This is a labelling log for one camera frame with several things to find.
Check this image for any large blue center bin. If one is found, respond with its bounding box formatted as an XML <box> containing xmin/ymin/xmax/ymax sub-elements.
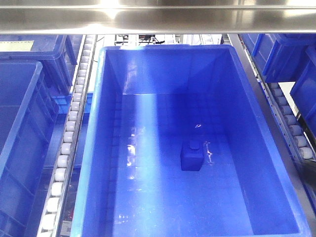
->
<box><xmin>71</xmin><ymin>45</ymin><xmax>312</xmax><ymax>237</ymax></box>

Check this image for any blue bin left rear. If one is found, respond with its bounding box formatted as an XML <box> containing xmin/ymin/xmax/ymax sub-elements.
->
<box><xmin>0</xmin><ymin>35</ymin><xmax>83</xmax><ymax>96</ymax></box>

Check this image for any blue bin right rear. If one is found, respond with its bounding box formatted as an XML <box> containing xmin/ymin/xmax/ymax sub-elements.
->
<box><xmin>239</xmin><ymin>33</ymin><xmax>316</xmax><ymax>83</ymax></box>

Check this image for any blue bin left front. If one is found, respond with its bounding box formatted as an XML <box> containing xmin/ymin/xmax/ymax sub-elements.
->
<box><xmin>0</xmin><ymin>60</ymin><xmax>58</xmax><ymax>237</ymax></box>

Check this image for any left white roller track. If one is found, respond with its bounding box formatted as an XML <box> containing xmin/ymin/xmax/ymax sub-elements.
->
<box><xmin>37</xmin><ymin>35</ymin><xmax>98</xmax><ymax>237</ymax></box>

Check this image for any right white roller track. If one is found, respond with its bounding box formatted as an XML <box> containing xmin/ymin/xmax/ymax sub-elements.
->
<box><xmin>256</xmin><ymin>80</ymin><xmax>316</xmax><ymax>173</ymax></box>

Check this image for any blue bin right front edge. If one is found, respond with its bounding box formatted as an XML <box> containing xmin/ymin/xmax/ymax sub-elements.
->
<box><xmin>289</xmin><ymin>45</ymin><xmax>316</xmax><ymax>129</ymax></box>

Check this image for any steel shelf front beam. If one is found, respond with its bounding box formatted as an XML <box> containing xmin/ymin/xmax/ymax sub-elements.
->
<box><xmin>0</xmin><ymin>0</ymin><xmax>316</xmax><ymax>34</ymax></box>

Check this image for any white roller track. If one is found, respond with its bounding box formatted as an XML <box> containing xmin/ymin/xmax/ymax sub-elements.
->
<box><xmin>256</xmin><ymin>80</ymin><xmax>316</xmax><ymax>173</ymax></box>
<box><xmin>37</xmin><ymin>35</ymin><xmax>98</xmax><ymax>237</ymax></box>

